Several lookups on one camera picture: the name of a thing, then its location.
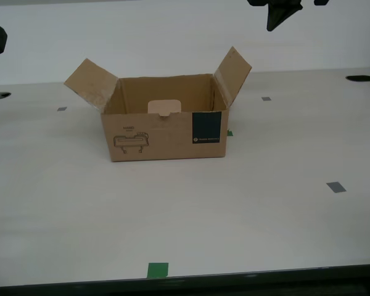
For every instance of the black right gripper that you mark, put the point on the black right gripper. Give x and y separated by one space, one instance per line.
256 2

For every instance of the green tape piece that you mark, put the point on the green tape piece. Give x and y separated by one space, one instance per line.
157 270
230 133

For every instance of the open cardboard box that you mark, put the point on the open cardboard box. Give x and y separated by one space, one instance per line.
160 138

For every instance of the grey tape square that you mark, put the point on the grey tape square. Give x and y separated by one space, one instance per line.
61 108
266 98
336 187

